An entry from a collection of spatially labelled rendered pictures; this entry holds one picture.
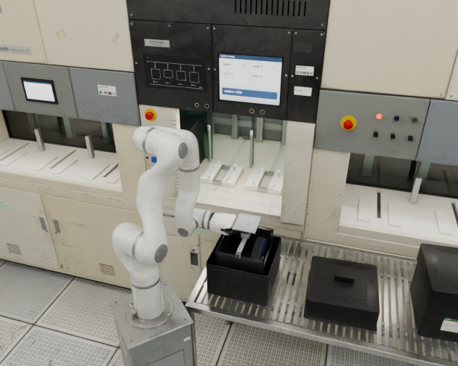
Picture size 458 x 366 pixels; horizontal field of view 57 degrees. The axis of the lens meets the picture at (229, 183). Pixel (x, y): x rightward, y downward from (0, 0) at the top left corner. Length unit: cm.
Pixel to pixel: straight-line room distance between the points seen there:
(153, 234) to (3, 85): 141
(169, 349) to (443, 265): 116
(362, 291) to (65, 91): 173
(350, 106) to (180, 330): 118
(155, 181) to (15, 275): 212
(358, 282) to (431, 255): 31
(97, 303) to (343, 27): 227
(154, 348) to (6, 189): 162
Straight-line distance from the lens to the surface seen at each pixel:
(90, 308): 306
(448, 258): 194
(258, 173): 253
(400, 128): 195
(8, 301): 332
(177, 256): 263
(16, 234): 328
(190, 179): 172
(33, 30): 241
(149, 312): 183
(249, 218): 183
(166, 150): 149
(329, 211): 217
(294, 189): 206
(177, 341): 190
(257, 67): 192
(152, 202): 156
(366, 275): 197
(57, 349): 290
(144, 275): 170
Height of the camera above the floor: 215
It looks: 31 degrees down
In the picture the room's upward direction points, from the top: straight up
